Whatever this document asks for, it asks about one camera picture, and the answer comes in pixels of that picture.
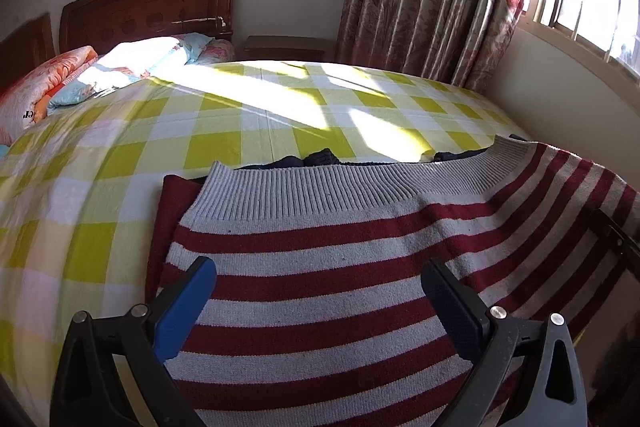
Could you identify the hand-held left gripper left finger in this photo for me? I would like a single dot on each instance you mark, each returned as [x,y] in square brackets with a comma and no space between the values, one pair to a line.
[185,302]

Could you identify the yellow white checked bedsheet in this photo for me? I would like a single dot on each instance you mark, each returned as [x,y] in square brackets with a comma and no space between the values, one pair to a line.
[150,157]

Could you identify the wooden nightstand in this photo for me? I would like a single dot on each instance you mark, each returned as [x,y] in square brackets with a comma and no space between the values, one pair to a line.
[287,48]

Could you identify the light blue floral quilt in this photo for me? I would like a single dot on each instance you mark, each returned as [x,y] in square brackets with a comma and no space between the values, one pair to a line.
[130,62]

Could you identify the dark wooden carved headboard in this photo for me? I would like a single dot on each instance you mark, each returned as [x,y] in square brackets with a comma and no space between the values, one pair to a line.
[150,2]

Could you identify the orange floral folded quilt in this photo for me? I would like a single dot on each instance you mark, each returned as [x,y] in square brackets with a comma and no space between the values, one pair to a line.
[45,82]

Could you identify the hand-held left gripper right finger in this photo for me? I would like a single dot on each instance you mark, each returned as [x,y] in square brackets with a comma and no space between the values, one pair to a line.
[452,307]

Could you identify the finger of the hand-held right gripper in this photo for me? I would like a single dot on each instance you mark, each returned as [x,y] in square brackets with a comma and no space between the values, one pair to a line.
[617,237]

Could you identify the red grey striped knit sweater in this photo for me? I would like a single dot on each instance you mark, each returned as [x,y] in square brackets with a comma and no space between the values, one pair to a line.
[350,267]

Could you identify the dark navy garment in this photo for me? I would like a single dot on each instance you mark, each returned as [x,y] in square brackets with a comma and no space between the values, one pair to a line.
[320,158]

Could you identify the light brown wooden headboard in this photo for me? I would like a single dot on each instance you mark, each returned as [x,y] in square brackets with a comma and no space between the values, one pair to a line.
[27,52]

